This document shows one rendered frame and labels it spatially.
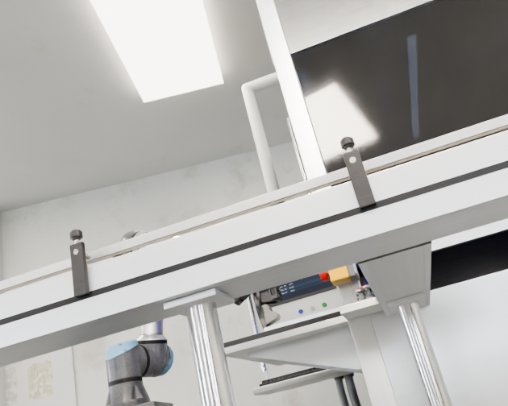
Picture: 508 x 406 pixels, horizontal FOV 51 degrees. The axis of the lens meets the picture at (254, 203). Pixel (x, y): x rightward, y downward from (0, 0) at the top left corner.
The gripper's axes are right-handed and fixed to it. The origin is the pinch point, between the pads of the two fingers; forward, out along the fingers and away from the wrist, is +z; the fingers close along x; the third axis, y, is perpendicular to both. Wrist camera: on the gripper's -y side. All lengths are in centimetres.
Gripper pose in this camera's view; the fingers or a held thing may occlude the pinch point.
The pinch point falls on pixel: (265, 330)
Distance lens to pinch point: 177.6
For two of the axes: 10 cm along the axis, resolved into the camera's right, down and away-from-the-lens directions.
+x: 2.9, 3.2, 9.0
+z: 2.1, 9.0, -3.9
